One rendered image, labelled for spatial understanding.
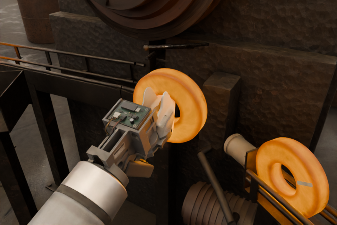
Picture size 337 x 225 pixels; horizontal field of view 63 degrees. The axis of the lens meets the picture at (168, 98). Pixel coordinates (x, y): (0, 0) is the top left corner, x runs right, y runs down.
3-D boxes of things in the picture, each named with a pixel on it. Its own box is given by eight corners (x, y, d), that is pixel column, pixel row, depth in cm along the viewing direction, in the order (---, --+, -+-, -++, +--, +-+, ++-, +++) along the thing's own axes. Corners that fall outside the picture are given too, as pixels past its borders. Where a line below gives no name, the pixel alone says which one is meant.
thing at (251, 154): (266, 179, 67) (271, 142, 63) (268, 180, 67) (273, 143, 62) (242, 189, 65) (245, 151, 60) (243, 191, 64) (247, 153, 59)
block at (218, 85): (209, 134, 91) (216, 67, 78) (233, 142, 87) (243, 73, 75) (196, 154, 83) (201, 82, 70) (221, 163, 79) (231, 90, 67)
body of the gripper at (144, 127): (160, 106, 44) (116, 168, 37) (167, 139, 50) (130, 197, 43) (121, 94, 47) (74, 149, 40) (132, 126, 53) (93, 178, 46)
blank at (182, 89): (137, 63, 57) (128, 69, 55) (207, 73, 50) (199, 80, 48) (145, 126, 65) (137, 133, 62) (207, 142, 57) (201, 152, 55)
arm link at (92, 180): (118, 229, 41) (70, 202, 45) (136, 200, 43) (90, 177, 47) (100, 203, 34) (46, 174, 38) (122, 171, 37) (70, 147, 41)
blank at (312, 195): (277, 203, 63) (266, 208, 62) (259, 137, 64) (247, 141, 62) (340, 223, 48) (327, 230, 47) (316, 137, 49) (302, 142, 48)
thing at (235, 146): (241, 150, 73) (242, 130, 71) (266, 169, 66) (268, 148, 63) (222, 156, 71) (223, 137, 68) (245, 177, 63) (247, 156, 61)
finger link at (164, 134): (180, 114, 50) (156, 151, 45) (180, 119, 51) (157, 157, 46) (158, 107, 52) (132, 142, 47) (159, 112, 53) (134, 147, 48)
